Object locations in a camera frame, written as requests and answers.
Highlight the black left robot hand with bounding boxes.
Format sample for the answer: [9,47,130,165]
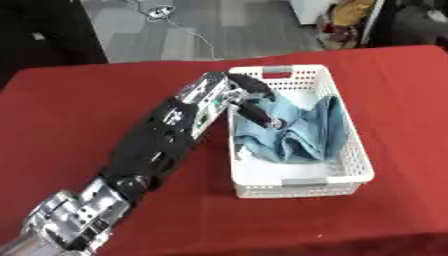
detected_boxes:
[224,72,291,130]

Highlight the blue cloth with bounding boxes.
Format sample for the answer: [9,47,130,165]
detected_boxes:
[232,89,350,164]

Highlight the white plastic basket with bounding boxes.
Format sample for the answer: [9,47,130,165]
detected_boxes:
[225,64,377,200]

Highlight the white cabinet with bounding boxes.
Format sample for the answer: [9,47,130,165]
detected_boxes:
[288,0,338,26]

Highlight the yellow and red bag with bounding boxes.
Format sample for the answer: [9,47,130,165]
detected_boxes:
[316,0,378,50]

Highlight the white power adapter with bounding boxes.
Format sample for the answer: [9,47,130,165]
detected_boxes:
[145,4,177,20]

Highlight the black bag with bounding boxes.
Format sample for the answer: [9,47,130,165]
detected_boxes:
[388,3,448,51]

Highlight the black cabinet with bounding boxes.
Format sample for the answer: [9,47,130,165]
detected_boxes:
[0,0,111,88]

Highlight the white cable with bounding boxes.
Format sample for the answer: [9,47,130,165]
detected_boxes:
[134,0,224,61]

